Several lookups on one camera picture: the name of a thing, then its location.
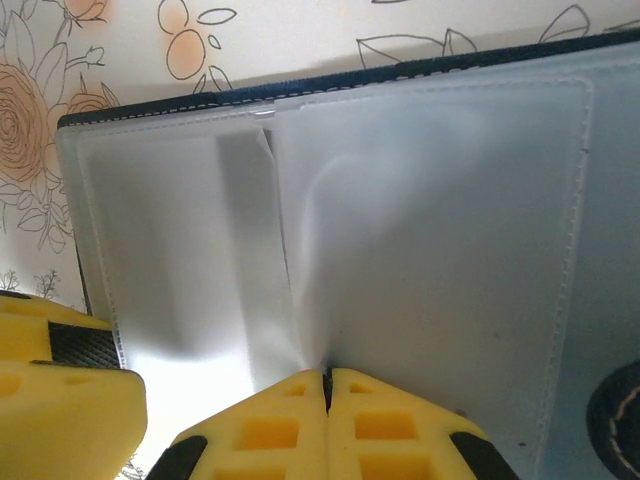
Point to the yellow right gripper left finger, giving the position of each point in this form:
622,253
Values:
270,435

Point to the dark blue leather card holder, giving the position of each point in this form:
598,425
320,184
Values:
425,225

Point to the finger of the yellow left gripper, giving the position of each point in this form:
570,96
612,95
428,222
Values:
25,325
65,425

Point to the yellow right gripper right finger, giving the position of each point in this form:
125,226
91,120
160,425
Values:
390,435

